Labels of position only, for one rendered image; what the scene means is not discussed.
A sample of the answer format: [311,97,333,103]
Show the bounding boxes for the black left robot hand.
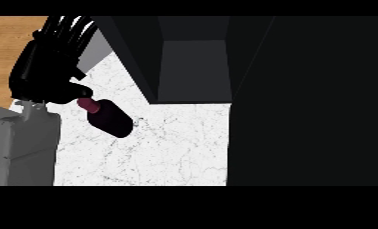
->
[8,15,100,105]

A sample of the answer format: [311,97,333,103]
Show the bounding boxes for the dark wine bottle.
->
[76,97,136,139]

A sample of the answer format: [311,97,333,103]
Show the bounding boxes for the dark grey cabinet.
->
[91,15,275,105]

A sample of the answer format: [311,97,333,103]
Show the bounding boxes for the dark grey cabinet door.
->
[226,15,378,187]

